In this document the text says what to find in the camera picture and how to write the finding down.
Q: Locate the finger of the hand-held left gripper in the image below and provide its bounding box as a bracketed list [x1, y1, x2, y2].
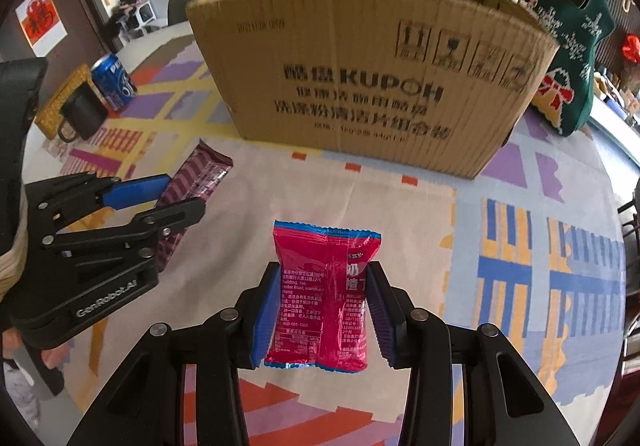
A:
[42, 198, 207, 263]
[25, 173, 173, 227]

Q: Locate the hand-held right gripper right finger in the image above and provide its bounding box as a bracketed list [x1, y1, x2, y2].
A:
[367, 262, 576, 446]

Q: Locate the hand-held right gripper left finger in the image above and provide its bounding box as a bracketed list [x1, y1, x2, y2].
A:
[65, 262, 281, 446]

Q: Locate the purple snack bar packet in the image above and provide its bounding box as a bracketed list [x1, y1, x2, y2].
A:
[152, 138, 233, 274]

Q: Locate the pink snack packet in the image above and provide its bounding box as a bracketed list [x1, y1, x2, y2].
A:
[264, 220, 383, 373]

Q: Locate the brown cardboard box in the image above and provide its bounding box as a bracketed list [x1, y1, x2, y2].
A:
[186, 0, 560, 179]

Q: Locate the person's left hand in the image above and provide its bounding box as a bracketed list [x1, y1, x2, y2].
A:
[40, 346, 66, 372]

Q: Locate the black mug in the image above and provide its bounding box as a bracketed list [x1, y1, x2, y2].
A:
[56, 86, 108, 143]

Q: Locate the blue soda can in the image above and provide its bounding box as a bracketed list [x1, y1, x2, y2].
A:
[91, 53, 138, 111]

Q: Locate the yellow woven tissue box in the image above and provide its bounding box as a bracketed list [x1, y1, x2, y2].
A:
[34, 63, 98, 139]

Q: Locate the white storage rack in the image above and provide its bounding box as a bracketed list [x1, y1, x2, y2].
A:
[125, 0, 168, 34]

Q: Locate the black bag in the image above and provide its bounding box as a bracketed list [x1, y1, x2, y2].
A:
[107, 0, 141, 42]

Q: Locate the dark grey dining chair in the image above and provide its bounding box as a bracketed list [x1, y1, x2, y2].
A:
[167, 0, 211, 24]

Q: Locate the red paper door poster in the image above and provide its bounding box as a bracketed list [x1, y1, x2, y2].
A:
[15, 0, 66, 49]

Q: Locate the white low cabinet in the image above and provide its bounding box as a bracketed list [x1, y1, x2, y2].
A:
[592, 76, 640, 129]

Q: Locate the green knitted christmas stocking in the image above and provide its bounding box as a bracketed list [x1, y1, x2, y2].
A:
[530, 0, 613, 137]

